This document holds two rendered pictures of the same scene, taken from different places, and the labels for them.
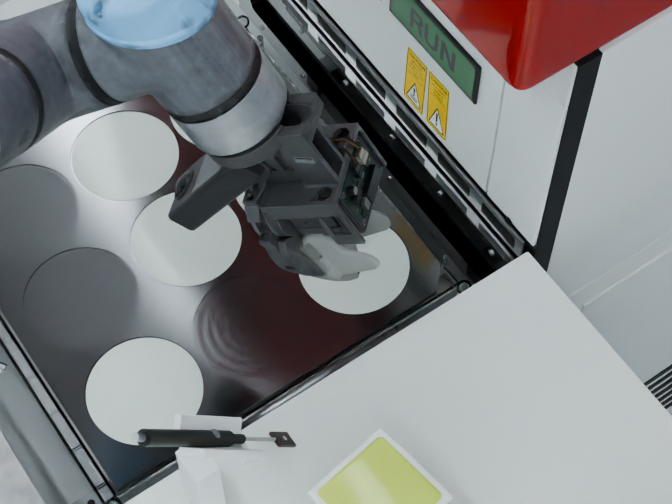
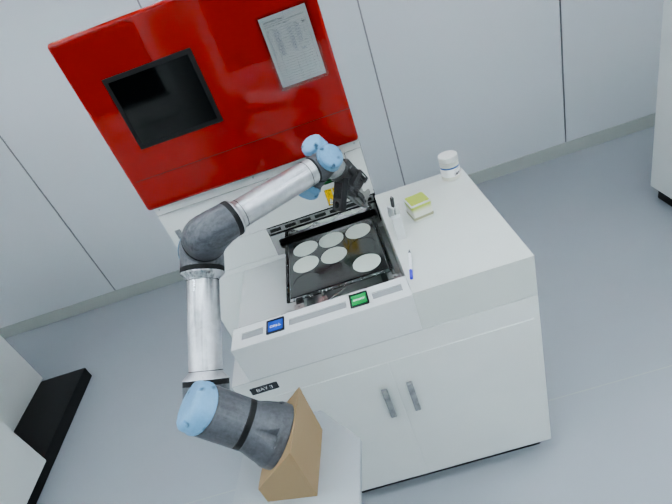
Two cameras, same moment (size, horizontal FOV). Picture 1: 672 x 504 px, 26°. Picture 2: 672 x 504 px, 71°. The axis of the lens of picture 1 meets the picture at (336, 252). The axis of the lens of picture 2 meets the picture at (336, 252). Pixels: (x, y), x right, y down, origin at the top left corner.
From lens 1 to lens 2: 1.27 m
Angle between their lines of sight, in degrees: 42
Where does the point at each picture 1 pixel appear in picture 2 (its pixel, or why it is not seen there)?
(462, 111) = not seen: hidden behind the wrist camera
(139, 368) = (360, 263)
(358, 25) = (310, 206)
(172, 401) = (372, 258)
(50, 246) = (320, 277)
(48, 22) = not seen: hidden behind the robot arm
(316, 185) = (354, 173)
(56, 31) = not seen: hidden behind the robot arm
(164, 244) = (333, 258)
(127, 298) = (342, 264)
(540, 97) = (355, 152)
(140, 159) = (308, 261)
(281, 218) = (356, 184)
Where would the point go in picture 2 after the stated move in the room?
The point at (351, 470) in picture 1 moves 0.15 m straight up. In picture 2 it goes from (409, 201) to (399, 162)
